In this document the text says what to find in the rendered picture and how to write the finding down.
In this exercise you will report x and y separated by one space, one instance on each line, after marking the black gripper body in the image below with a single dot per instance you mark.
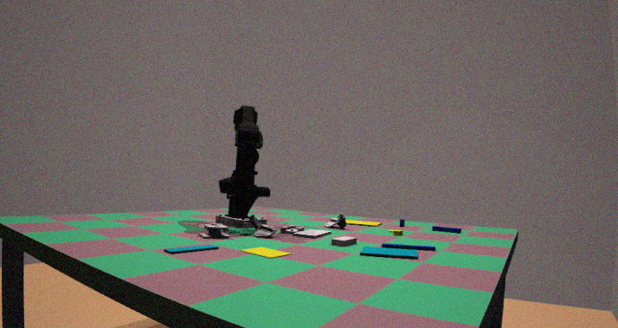
251 189

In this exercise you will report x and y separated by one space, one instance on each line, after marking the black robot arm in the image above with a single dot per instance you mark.
246 138

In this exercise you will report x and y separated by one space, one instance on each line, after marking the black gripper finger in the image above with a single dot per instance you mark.
246 205
238 201

